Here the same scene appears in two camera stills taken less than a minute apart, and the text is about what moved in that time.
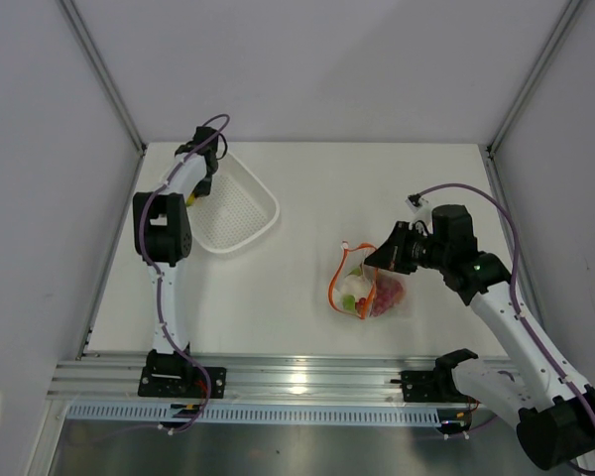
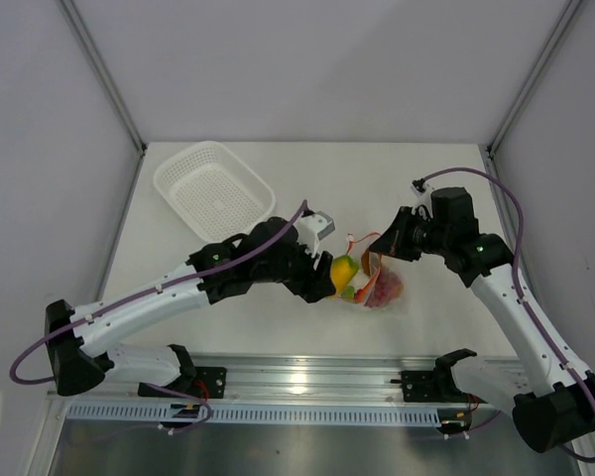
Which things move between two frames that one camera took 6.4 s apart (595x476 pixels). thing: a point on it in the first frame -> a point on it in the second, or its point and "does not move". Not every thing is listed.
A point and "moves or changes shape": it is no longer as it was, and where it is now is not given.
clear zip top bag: [365, 291] moves or changes shape
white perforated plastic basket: [240, 208] does not move
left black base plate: [182, 382] does not move
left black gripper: [203, 188] -> [313, 284]
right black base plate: [424, 387] does not move
